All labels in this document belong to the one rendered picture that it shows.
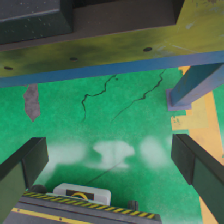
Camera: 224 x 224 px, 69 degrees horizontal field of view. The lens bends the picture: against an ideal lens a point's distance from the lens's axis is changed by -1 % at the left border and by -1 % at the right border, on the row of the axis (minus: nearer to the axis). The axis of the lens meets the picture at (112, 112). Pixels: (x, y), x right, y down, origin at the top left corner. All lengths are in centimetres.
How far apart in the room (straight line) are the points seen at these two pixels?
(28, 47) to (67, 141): 78
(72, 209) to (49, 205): 8
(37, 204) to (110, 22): 63
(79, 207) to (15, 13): 57
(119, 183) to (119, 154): 15
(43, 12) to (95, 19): 6
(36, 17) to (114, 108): 76
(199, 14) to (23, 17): 17
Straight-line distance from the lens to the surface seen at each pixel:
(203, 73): 53
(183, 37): 23
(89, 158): 93
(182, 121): 92
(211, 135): 96
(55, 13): 19
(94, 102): 93
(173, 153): 17
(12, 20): 21
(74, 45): 21
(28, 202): 72
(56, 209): 67
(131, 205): 82
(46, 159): 17
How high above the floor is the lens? 89
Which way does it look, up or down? 78 degrees down
